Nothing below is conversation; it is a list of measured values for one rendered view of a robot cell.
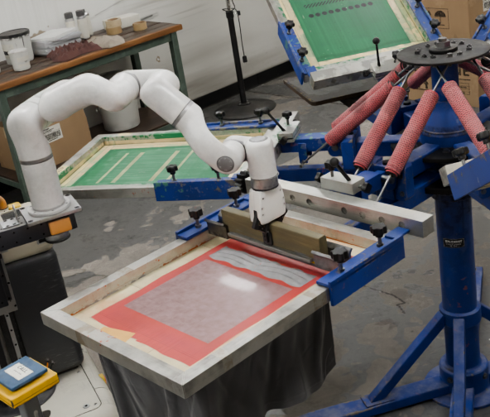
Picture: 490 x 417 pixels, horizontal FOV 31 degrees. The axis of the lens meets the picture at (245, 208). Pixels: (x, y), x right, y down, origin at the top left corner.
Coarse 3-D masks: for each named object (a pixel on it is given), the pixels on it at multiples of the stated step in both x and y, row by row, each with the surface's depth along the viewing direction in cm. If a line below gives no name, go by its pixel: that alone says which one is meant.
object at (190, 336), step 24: (288, 264) 242; (240, 288) 234; (264, 288) 232; (288, 288) 230; (192, 312) 226; (216, 312) 224; (240, 312) 222; (264, 312) 220; (144, 336) 219; (168, 336) 217; (192, 336) 215; (216, 336) 213; (192, 360) 205
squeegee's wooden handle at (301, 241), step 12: (228, 216) 254; (240, 216) 250; (228, 228) 256; (240, 228) 252; (276, 228) 240; (288, 228) 238; (300, 228) 236; (276, 240) 242; (288, 240) 239; (300, 240) 235; (312, 240) 231; (324, 240) 231; (300, 252) 237; (324, 252) 232
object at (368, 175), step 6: (360, 174) 270; (366, 174) 270; (372, 174) 269; (378, 174) 268; (366, 180) 265; (372, 180) 267; (378, 180) 269; (372, 186) 268; (378, 186) 270; (336, 192) 261; (372, 192) 268
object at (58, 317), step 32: (320, 224) 254; (160, 256) 252; (96, 288) 239; (320, 288) 220; (64, 320) 225; (288, 320) 211; (128, 352) 206; (224, 352) 200; (160, 384) 198; (192, 384) 193
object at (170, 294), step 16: (208, 256) 254; (272, 256) 248; (176, 272) 248; (192, 272) 246; (208, 272) 245; (224, 272) 243; (240, 272) 242; (144, 288) 242; (160, 288) 241; (176, 288) 239; (192, 288) 238; (208, 288) 236; (128, 304) 235; (144, 304) 233; (160, 304) 232; (176, 304) 231; (192, 304) 229; (112, 320) 228; (128, 320) 227; (144, 320) 226; (160, 320) 225
